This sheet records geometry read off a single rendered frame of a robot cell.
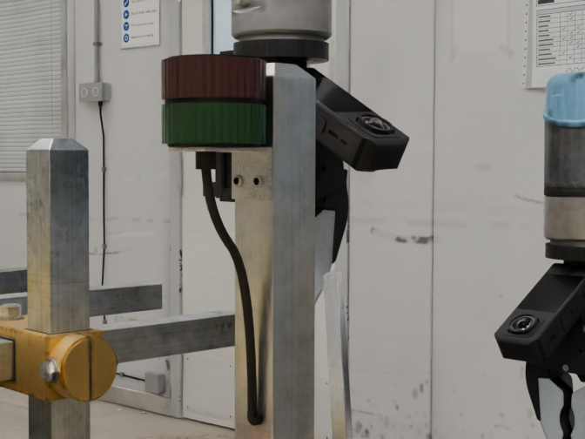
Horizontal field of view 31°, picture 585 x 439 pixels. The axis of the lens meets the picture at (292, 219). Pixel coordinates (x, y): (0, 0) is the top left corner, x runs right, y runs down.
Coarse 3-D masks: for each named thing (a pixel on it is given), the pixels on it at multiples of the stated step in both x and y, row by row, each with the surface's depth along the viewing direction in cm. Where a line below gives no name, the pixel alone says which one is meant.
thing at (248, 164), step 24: (168, 144) 60; (192, 144) 59; (216, 144) 59; (240, 144) 59; (216, 168) 61; (240, 168) 64; (264, 168) 62; (240, 192) 64; (264, 192) 62; (216, 216) 61; (240, 264) 62; (240, 288) 63
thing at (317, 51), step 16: (240, 48) 77; (256, 48) 76; (272, 48) 76; (288, 48) 76; (304, 48) 76; (320, 48) 77; (304, 64) 79; (320, 144) 78; (224, 160) 80; (320, 160) 78; (336, 160) 79; (224, 176) 80; (320, 176) 78; (336, 176) 80; (224, 192) 80; (320, 192) 78
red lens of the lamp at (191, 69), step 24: (168, 72) 59; (192, 72) 58; (216, 72) 58; (240, 72) 58; (264, 72) 60; (168, 96) 59; (192, 96) 58; (216, 96) 58; (240, 96) 59; (264, 96) 60
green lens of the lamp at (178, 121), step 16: (176, 112) 59; (192, 112) 58; (208, 112) 58; (224, 112) 58; (240, 112) 59; (256, 112) 59; (176, 128) 59; (192, 128) 58; (208, 128) 58; (224, 128) 58; (240, 128) 59; (256, 128) 59
